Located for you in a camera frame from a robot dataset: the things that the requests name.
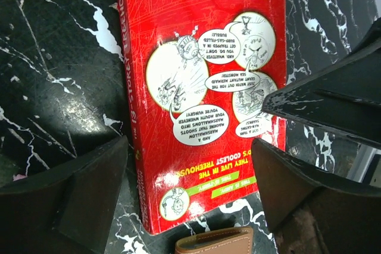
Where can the red comic paperback book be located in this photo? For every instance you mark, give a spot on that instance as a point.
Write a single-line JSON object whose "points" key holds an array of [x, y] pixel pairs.
{"points": [[197, 74]]}

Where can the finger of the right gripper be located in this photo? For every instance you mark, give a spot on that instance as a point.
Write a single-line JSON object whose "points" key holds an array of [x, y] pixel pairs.
{"points": [[343, 98]]}

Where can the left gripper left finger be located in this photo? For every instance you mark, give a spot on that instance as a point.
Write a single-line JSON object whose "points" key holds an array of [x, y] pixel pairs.
{"points": [[67, 209]]}

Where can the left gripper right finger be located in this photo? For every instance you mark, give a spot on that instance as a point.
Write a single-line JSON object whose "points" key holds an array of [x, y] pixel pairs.
{"points": [[310, 210]]}

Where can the brown leather wallet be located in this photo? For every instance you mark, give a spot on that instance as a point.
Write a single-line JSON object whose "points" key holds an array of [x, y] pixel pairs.
{"points": [[234, 240]]}

